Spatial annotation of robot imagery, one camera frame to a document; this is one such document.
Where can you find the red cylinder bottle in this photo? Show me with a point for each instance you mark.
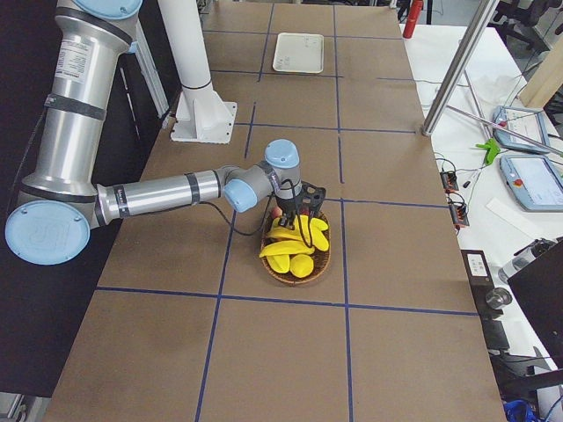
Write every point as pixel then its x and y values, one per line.
pixel 412 18

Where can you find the teach pendant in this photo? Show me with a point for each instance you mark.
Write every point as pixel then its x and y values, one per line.
pixel 534 182
pixel 528 122

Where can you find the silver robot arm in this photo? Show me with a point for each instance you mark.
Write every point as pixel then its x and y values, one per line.
pixel 59 206

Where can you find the aluminium frame post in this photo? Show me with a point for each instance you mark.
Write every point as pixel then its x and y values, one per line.
pixel 466 47

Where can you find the white pedestal column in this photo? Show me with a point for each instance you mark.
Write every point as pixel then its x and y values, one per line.
pixel 183 28

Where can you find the yellow banana back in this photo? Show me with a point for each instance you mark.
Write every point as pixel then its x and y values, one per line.
pixel 301 265

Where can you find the yellow banana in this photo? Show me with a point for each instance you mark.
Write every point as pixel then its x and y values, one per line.
pixel 279 263
pixel 301 265
pixel 286 247

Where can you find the white pedestal base plate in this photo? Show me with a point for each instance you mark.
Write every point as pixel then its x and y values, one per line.
pixel 202 116

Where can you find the teach pendant near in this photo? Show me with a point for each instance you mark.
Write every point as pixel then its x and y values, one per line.
pixel 534 182

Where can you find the yellow banana middle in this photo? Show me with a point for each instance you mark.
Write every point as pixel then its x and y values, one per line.
pixel 279 263

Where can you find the teach pendant far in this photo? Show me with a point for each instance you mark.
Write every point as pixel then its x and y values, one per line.
pixel 528 122

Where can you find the green clamp tool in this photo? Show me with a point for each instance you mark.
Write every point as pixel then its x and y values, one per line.
pixel 492 149

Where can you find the yellow banana moved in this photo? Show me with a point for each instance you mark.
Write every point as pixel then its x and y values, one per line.
pixel 281 233
pixel 319 228

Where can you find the woven wicker basket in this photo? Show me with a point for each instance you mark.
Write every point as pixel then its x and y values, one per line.
pixel 321 258

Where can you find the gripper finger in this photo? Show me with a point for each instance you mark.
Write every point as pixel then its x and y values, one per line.
pixel 309 229
pixel 288 221

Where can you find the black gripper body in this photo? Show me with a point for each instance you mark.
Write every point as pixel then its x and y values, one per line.
pixel 288 206

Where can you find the white bear tray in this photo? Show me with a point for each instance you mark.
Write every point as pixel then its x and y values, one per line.
pixel 299 53

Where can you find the yellow banana front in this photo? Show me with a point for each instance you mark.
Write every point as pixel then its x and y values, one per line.
pixel 286 247

